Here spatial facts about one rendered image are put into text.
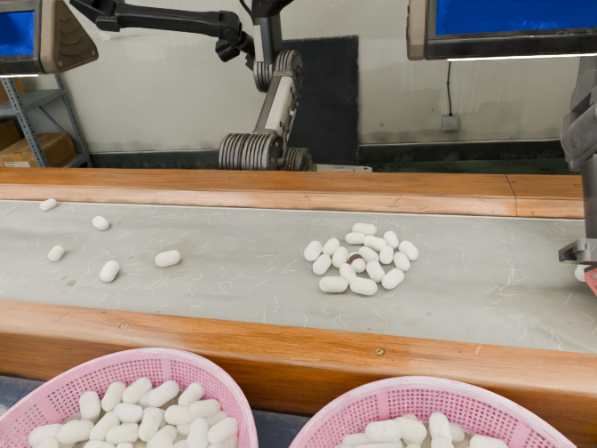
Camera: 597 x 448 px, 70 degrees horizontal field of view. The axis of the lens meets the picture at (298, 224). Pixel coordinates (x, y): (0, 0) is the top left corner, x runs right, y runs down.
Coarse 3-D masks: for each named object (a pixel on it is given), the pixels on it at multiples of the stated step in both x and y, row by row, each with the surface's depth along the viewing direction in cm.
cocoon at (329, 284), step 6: (330, 276) 57; (336, 276) 57; (342, 276) 57; (324, 282) 56; (330, 282) 56; (336, 282) 56; (342, 282) 56; (324, 288) 56; (330, 288) 56; (336, 288) 56; (342, 288) 56
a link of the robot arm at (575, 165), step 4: (592, 148) 52; (596, 148) 51; (564, 152) 58; (588, 152) 53; (592, 152) 52; (596, 152) 52; (568, 156) 56; (580, 156) 54; (584, 156) 53; (588, 156) 53; (592, 156) 53; (568, 160) 56; (572, 160) 56; (576, 160) 55; (580, 160) 54; (584, 160) 53; (572, 164) 55; (576, 164) 55; (580, 164) 54; (572, 168) 55; (576, 168) 55; (580, 168) 55
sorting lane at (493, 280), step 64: (0, 256) 71; (64, 256) 70; (128, 256) 68; (192, 256) 67; (256, 256) 66; (448, 256) 62; (512, 256) 61; (256, 320) 54; (320, 320) 53; (384, 320) 52; (448, 320) 52; (512, 320) 51; (576, 320) 50
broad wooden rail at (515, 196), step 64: (0, 192) 90; (64, 192) 87; (128, 192) 84; (192, 192) 82; (256, 192) 79; (320, 192) 77; (384, 192) 75; (448, 192) 73; (512, 192) 71; (576, 192) 70
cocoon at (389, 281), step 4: (396, 268) 57; (392, 272) 57; (396, 272) 57; (400, 272) 57; (384, 276) 57; (388, 276) 56; (392, 276) 56; (396, 276) 56; (400, 276) 57; (384, 280) 56; (388, 280) 56; (392, 280) 56; (396, 280) 56; (400, 280) 57; (384, 284) 56; (388, 284) 56; (392, 284) 56; (396, 284) 56; (388, 288) 56; (392, 288) 56
